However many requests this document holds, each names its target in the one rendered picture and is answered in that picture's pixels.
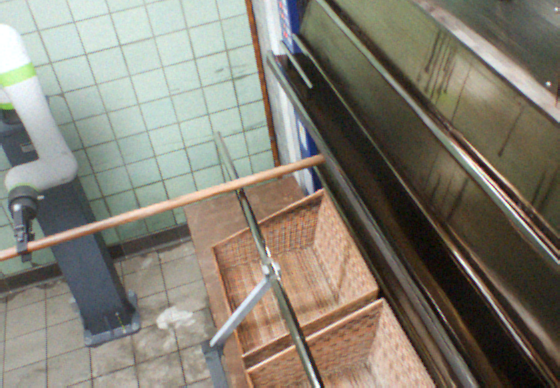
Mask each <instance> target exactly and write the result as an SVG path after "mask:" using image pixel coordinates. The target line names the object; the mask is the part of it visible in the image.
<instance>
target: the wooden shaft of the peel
mask: <svg viewBox="0 0 560 388"><path fill-rule="evenodd" d="M325 162H326V160H325V158H323V155H322V154H320V155H317V156H314V157H311V158H304V159H302V160H298V161H295V162H292V163H288V164H285V165H283V166H280V167H276V168H273V169H270V170H266V171H264V172H261V173H257V174H254V175H251V176H248V177H242V178H239V179H235V180H232V181H229V182H225V183H223V184H220V185H217V186H213V187H210V188H207V189H204V190H201V191H198V192H194V193H191V194H188V195H185V196H182V197H176V198H172V199H169V200H166V201H163V202H160V203H157V204H154V205H150V206H147V207H144V208H141V209H138V210H135V211H131V212H128V213H125V214H122V215H119V216H116V217H113V218H109V219H103V220H99V221H97V222H94V223H91V224H87V225H84V226H81V227H77V228H74V229H72V230H68V231H65V232H62V233H59V234H55V235H52V236H49V237H46V238H43V239H40V240H36V241H33V242H30V243H28V250H27V251H24V252H21V253H19V254H18V253H17V246H14V247H11V248H8V249H4V250H1V251H0V262H2V261H5V260H9V259H12V258H15V257H19V256H21V255H24V254H27V253H31V252H34V251H37V250H40V249H44V248H46V247H49V246H53V245H56V244H59V243H62V242H68V241H72V240H74V239H78V238H81V237H84V236H88V235H91V234H94V233H97V232H100V231H103V230H106V229H110V228H113V227H116V226H119V225H122V224H125V223H128V222H131V221H135V220H138V219H141V218H146V217H150V216H153V215H157V214H160V213H163V212H165V211H169V210H172V209H175V208H179V207H182V206H185V205H187V204H191V203H194V202H197V201H201V200H204V199H206V198H209V197H216V196H219V195H222V194H225V193H228V192H231V191H235V190H238V189H241V188H244V187H247V186H250V185H253V184H257V183H260V182H263V181H265V180H269V179H272V178H275V177H282V176H284V175H287V174H291V173H294V172H297V171H300V170H303V169H306V168H309V167H312V166H316V165H319V164H322V163H325Z"/></svg>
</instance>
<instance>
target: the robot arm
mask: <svg viewBox="0 0 560 388"><path fill-rule="evenodd" d="M0 119H1V121H2V122H3V123H4V124H7V125H16V124H21V123H23V125H24V127H25V129H26V131H27V133H28V135H29V137H30V138H31V140H32V142H33V145H34V147H35V149H36V151H37V153H38V155H39V159H38V160H36V161H33V162H30V163H26V164H23V165H20V166H16V167H14V168H13V169H11V170H10V171H9V172H8V174H7V176H6V179H5V185H6V188H7V190H8V206H6V208H8V209H9V211H10V213H11V217H12V219H13V220H14V229H15V230H17V232H16V233H14V236H15V237H17V236H18V237H17V253H18V254H19V253H21V252H24V251H27V250H28V243H30V242H33V241H35V235H36V234H35V232H31V231H32V224H33V223H32V221H33V220H34V219H35V218H36V215H37V211H38V210H39V204H40V200H42V199H44V196H41V197H39V193H40V192H42V191H45V190H47V189H49V188H51V187H54V186H57V185H60V184H64V183H67V182H70V181H71V180H73V179H75V176H76V174H77V171H78V164H77V161H76V159H75V157H74V155H73V154H72V152H71V150H70V149H69V147H68V145H67V143H66V142H65V140H64V138H63V137H62V135H61V133H60V131H59V129H58V127H57V125H56V123H55V120H54V118H53V117H52V115H51V112H50V110H49V105H48V102H47V99H46V97H45V95H44V92H43V89H42V85H41V82H40V79H39V75H38V73H36V71H35V69H34V66H33V64H32V61H31V58H30V56H29V54H28V51H27V50H26V48H25V45H24V43H23V41H22V38H21V36H20V35H19V33H18V32H17V30H16V29H15V28H13V27H10V26H7V25H0ZM32 260H33V256H32V252H31V253H27V254H24V255H21V262H22V263H25V262H28V261H32Z"/></svg>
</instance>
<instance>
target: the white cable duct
mask: <svg viewBox="0 0 560 388"><path fill-rule="evenodd" d="M264 7H265V13H266V19H267V24H268V30H269V36H270V41H271V47H272V51H273V52H274V54H275V55H280V54H279V48H278V42H277V37H276V31H275V24H274V19H273V13H272V7H271V0H264ZM278 87H279V93H280V99H281V104H282V110H283V116H284V127H285V133H286V139H287V144H288V150H289V156H290V161H291V163H292V162H295V161H296V155H295V149H294V143H293V138H292V131H291V125H290V120H289V114H288V108H287V101H286V96H285V93H284V90H283V88H282V87H281V85H280V83H279V82H278ZM293 176H295V177H296V179H297V181H298V183H299V185H300V178H299V173H298V171H297V172H294V173H293ZM300 187H301V185H300Z"/></svg>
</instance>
